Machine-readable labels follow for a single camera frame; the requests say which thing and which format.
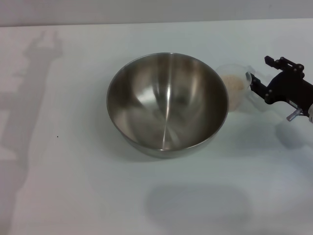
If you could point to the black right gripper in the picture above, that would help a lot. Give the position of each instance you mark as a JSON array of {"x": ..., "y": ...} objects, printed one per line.
[{"x": 291, "y": 88}]

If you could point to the stainless steel mixing bowl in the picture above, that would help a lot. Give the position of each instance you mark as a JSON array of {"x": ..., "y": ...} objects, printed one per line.
[{"x": 168, "y": 105}]

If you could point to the white rice grains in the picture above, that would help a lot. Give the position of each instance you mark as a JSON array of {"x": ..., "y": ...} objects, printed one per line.
[{"x": 234, "y": 83}]

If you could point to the clear plastic measuring cup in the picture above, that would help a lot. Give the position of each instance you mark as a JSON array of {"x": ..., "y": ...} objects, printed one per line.
[{"x": 234, "y": 69}]

